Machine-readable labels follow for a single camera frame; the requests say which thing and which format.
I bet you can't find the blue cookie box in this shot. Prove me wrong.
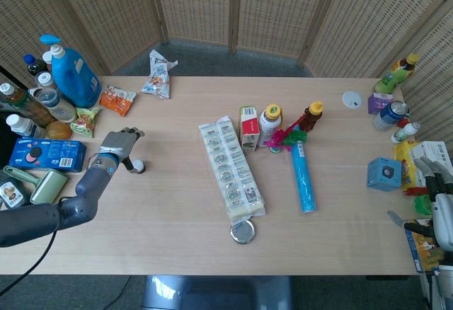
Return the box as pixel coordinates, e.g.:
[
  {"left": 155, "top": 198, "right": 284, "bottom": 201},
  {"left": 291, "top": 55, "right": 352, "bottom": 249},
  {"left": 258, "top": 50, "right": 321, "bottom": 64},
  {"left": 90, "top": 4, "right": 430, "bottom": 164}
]
[{"left": 8, "top": 137, "right": 87, "bottom": 173}]

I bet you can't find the white table grommet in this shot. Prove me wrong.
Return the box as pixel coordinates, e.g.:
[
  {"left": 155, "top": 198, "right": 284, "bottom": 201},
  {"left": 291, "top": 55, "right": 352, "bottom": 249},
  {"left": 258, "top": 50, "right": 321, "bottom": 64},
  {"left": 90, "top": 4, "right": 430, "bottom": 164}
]
[{"left": 342, "top": 91, "right": 363, "bottom": 110}]

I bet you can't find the honey bottle yellow cap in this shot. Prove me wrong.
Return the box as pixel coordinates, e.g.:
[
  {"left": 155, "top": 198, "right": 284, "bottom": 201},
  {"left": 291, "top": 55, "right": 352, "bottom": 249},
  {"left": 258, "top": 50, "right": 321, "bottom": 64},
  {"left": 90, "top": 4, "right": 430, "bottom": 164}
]
[{"left": 296, "top": 101, "right": 324, "bottom": 133}]

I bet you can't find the dark bottle blue cap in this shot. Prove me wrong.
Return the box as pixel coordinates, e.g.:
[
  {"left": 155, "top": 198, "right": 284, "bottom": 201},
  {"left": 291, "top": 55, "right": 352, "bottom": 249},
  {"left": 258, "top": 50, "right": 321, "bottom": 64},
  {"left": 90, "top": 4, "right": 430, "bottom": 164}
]
[{"left": 23, "top": 54, "right": 49, "bottom": 77}]

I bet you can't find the bottle with white cap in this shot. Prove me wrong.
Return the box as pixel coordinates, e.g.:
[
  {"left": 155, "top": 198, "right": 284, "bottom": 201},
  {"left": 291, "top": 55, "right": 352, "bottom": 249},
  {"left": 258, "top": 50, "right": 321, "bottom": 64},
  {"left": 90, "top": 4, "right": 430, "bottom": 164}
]
[{"left": 42, "top": 50, "right": 55, "bottom": 74}]

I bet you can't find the blue plastic wrap roll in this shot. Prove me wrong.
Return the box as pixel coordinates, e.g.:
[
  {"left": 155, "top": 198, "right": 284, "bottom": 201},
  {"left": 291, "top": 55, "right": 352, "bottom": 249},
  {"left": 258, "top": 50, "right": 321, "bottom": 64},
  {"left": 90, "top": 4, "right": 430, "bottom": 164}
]
[{"left": 289, "top": 142, "right": 318, "bottom": 214}]

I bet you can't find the black cable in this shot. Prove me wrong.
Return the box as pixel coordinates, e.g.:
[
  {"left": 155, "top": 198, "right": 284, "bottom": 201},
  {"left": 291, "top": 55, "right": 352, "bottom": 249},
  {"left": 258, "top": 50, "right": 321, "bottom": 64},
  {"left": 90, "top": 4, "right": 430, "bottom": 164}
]
[{"left": 0, "top": 230, "right": 58, "bottom": 295}]

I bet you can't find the red white drink carton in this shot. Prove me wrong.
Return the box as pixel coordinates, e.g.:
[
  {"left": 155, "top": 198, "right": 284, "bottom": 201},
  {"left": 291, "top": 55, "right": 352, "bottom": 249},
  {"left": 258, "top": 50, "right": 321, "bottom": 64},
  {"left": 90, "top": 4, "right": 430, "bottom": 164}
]
[{"left": 238, "top": 105, "right": 261, "bottom": 153}]

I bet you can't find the blue edged picture box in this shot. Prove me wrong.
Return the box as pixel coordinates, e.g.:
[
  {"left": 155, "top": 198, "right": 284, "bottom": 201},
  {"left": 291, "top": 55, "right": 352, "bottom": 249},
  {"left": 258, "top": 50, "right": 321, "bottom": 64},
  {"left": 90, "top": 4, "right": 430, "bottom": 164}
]
[{"left": 403, "top": 219, "right": 445, "bottom": 275}]

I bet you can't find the green snack packet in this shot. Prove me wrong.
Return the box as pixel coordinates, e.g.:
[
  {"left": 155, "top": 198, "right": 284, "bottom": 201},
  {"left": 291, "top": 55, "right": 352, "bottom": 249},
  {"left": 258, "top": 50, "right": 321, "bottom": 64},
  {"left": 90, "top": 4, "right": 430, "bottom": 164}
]
[{"left": 69, "top": 107, "right": 102, "bottom": 139}]

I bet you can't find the light blue cube box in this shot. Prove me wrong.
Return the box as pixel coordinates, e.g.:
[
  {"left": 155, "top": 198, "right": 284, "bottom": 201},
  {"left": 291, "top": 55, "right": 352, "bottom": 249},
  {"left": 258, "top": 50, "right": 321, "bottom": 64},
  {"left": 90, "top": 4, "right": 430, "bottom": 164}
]
[{"left": 366, "top": 156, "right": 403, "bottom": 193}]

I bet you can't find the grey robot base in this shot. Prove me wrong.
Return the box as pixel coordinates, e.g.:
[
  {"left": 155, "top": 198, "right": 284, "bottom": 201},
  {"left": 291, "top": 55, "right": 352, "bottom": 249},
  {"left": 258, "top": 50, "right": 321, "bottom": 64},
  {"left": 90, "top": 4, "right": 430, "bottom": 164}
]
[{"left": 141, "top": 274, "right": 294, "bottom": 310}]

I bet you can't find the clear jar white lid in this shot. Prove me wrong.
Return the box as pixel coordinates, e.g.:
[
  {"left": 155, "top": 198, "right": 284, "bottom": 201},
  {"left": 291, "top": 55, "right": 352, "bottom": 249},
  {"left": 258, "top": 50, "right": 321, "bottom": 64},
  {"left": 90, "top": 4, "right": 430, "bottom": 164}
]
[{"left": 35, "top": 71, "right": 58, "bottom": 90}]

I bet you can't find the white blue snack bag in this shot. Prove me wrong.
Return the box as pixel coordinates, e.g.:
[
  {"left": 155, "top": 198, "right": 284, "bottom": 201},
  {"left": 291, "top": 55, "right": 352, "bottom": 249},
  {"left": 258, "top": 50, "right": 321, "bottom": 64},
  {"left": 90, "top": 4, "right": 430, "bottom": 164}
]
[{"left": 140, "top": 49, "right": 179, "bottom": 99}]

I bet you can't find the white barcode box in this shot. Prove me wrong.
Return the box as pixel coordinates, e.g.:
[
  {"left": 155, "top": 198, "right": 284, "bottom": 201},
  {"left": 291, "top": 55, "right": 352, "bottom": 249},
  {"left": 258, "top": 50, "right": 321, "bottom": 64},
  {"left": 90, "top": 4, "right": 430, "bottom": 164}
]
[{"left": 409, "top": 141, "right": 453, "bottom": 187}]

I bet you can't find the long white sponge pack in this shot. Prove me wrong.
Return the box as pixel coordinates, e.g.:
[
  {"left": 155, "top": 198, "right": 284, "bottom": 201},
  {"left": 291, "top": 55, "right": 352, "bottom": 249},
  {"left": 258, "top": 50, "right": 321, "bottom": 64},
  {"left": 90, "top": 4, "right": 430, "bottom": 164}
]
[{"left": 197, "top": 115, "right": 266, "bottom": 224}]

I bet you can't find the brown tea bottle white cap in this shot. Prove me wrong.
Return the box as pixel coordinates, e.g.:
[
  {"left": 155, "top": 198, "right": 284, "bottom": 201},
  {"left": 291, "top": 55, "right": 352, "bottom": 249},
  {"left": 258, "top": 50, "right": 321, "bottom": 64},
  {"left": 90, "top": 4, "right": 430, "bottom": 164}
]
[{"left": 0, "top": 82, "right": 54, "bottom": 127}]

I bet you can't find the purple carton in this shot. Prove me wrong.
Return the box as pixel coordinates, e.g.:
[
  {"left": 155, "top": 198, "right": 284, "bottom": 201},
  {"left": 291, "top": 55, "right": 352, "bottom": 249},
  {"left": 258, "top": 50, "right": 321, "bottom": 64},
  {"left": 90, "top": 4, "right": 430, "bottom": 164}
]
[{"left": 367, "top": 92, "right": 396, "bottom": 115}]

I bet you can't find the woven folding screen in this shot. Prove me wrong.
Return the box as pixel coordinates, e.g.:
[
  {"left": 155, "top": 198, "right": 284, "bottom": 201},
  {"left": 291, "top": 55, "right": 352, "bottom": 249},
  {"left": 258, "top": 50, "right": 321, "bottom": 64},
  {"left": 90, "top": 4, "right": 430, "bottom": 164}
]
[{"left": 0, "top": 0, "right": 453, "bottom": 141}]

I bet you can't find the green spiky ball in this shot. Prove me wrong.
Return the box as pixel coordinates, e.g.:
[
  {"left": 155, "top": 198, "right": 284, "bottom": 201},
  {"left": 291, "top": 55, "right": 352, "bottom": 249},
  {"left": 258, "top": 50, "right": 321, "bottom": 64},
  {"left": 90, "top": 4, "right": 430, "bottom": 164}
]
[{"left": 413, "top": 195, "right": 434, "bottom": 216}]

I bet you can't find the blue detergent pump bottle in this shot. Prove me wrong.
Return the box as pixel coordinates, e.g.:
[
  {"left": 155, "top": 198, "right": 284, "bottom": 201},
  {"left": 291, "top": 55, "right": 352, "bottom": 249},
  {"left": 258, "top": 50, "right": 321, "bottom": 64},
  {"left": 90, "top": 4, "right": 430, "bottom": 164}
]
[{"left": 39, "top": 33, "right": 103, "bottom": 109}]

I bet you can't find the dark bottle heart label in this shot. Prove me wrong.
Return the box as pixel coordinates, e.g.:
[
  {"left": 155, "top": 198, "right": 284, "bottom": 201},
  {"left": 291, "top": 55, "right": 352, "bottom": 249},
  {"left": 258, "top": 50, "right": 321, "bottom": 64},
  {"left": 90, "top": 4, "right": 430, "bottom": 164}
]
[{"left": 0, "top": 178, "right": 32, "bottom": 209}]

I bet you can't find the green lint roller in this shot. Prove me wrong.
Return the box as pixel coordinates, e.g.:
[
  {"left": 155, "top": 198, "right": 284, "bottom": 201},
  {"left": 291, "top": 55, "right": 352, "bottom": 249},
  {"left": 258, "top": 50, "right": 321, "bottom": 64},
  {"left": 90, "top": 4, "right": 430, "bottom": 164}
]
[{"left": 2, "top": 166, "right": 68, "bottom": 205}]

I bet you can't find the blue drink can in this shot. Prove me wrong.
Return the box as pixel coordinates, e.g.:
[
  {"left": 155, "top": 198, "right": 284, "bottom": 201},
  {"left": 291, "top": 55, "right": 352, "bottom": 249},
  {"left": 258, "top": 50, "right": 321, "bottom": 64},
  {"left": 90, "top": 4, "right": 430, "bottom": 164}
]
[{"left": 372, "top": 100, "right": 411, "bottom": 131}]

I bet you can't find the yellow snack bag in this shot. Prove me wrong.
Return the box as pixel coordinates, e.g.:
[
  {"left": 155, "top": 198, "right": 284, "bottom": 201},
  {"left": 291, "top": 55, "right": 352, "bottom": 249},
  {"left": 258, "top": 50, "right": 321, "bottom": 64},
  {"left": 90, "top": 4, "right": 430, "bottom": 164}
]
[{"left": 394, "top": 139, "right": 419, "bottom": 188}]

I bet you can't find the clear bottle grey lid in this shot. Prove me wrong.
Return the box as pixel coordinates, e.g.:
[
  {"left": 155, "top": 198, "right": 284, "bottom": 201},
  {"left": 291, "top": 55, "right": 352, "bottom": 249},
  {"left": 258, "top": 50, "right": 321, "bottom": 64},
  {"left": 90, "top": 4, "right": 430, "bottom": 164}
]
[{"left": 28, "top": 87, "right": 77, "bottom": 123}]

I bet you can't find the red plastic toy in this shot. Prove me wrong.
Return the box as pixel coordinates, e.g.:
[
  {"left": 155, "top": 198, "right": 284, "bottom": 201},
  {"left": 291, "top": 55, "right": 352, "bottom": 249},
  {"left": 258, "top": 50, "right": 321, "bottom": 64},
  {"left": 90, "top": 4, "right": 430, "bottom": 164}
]
[{"left": 402, "top": 186, "right": 430, "bottom": 197}]

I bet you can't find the round metal tin lid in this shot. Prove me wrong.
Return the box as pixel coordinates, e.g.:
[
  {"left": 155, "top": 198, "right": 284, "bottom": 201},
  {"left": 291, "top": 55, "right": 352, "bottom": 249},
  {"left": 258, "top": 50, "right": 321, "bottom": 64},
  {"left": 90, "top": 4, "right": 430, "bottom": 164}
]
[{"left": 230, "top": 219, "right": 256, "bottom": 244}]

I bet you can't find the white bottle yellow cap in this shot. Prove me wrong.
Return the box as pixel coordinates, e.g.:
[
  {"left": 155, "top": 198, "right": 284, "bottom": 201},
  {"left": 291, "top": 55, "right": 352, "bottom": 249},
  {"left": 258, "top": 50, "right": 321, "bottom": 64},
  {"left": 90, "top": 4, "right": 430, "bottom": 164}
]
[{"left": 258, "top": 103, "right": 284, "bottom": 149}]

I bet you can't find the orange snack packet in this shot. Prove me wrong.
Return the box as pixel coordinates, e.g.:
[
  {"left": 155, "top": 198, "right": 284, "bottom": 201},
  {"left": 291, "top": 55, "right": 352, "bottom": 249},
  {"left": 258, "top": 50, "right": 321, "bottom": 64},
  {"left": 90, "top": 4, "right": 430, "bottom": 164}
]
[{"left": 99, "top": 84, "right": 137, "bottom": 117}]

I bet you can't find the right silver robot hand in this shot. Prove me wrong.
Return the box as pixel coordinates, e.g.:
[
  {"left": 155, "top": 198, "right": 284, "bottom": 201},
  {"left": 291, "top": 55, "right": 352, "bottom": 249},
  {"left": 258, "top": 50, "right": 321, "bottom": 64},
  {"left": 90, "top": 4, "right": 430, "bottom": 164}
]
[{"left": 387, "top": 156, "right": 453, "bottom": 253}]

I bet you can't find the colourful feather shuttlecock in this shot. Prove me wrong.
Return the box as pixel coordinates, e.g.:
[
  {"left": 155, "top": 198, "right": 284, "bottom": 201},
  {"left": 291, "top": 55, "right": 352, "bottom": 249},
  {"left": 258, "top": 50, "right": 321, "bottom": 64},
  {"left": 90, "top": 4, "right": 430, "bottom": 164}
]
[{"left": 263, "top": 115, "right": 308, "bottom": 154}]

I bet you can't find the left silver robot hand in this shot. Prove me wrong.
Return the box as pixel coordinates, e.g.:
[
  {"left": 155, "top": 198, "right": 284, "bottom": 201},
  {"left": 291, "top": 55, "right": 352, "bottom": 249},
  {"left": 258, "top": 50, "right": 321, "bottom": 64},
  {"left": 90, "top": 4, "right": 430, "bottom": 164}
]
[{"left": 98, "top": 127, "right": 145, "bottom": 176}]

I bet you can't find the green tea bottle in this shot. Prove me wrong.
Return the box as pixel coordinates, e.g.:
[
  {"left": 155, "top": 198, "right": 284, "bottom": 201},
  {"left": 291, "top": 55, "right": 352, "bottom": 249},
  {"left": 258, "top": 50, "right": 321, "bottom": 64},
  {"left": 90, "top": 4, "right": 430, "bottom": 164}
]
[{"left": 374, "top": 53, "right": 420, "bottom": 94}]

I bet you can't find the small white green bottle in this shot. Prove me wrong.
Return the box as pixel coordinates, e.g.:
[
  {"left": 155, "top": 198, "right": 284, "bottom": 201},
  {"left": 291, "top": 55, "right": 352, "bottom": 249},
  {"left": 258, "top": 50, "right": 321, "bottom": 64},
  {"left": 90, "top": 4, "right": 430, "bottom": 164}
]
[{"left": 390, "top": 121, "right": 422, "bottom": 144}]

